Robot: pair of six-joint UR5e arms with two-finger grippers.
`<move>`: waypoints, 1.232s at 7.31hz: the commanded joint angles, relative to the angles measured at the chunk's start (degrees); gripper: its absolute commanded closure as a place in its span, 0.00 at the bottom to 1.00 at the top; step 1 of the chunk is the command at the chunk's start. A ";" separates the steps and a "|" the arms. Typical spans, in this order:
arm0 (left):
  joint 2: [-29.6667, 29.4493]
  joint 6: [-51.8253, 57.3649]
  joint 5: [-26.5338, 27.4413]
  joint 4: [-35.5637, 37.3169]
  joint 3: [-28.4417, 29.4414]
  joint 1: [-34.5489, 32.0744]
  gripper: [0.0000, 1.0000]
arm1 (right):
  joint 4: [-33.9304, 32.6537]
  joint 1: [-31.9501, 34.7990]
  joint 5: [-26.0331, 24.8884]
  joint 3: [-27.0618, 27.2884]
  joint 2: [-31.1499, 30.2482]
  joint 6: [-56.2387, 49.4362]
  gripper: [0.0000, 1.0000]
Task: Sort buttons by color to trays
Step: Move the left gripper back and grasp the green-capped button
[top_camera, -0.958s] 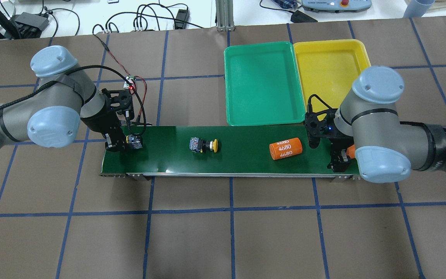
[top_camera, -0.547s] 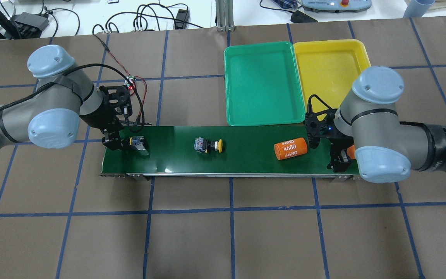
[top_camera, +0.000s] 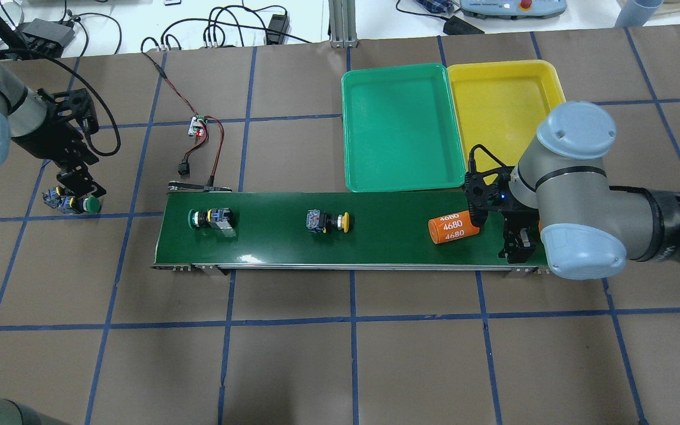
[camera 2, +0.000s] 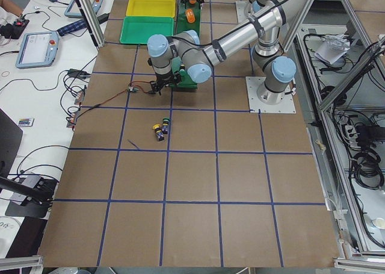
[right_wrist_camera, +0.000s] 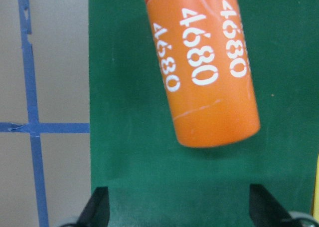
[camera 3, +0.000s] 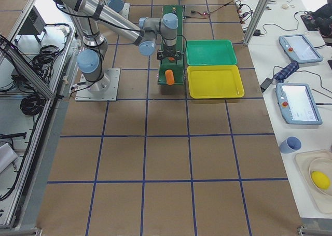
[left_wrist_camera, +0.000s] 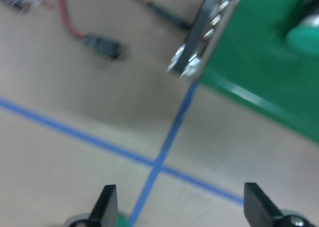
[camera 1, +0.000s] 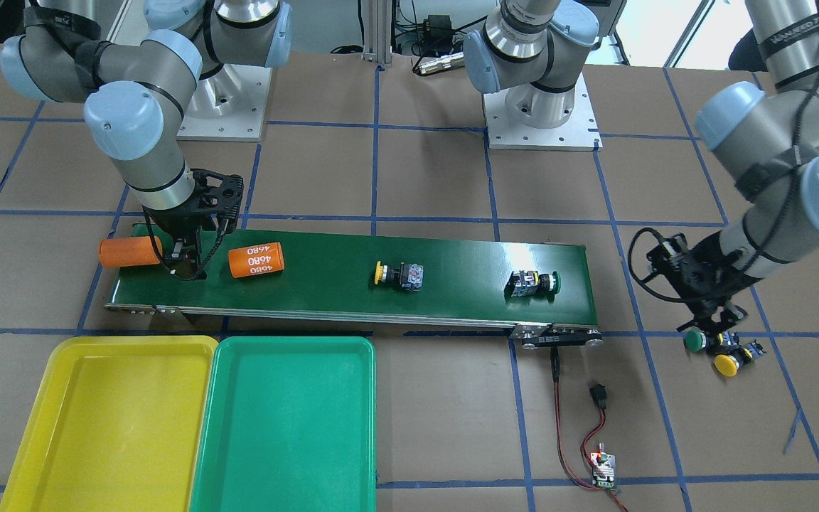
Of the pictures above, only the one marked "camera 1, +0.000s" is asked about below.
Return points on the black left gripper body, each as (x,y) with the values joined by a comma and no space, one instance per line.
(709,281)

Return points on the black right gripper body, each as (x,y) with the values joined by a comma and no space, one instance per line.
(172,226)

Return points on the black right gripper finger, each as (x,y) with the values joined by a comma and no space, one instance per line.
(184,260)

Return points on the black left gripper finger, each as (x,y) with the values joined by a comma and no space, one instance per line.
(701,323)
(729,317)

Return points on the green push button switch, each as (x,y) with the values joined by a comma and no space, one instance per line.
(697,341)

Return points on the plain orange cylinder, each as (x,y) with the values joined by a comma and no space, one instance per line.
(129,252)

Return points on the yellow push button switch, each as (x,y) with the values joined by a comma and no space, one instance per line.
(729,360)

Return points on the orange cylinder marked 4680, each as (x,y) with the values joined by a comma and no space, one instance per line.
(255,260)

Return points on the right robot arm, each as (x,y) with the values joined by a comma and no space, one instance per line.
(134,100)

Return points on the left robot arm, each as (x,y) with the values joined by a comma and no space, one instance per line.
(535,51)

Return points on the green conveyor belt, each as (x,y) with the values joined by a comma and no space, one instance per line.
(329,277)

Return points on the small motor controller board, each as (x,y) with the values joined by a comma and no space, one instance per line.
(603,470)

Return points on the yellow plastic tray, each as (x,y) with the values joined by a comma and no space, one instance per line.
(115,426)

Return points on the green plastic tray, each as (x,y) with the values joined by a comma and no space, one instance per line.
(290,425)

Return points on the silver metal connector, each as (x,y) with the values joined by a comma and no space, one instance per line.
(433,66)

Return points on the black power adapter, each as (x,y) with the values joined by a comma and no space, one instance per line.
(437,28)

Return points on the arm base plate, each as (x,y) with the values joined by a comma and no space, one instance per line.
(525,118)
(229,106)

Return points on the aluminium frame post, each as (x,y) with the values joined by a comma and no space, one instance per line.
(376,27)

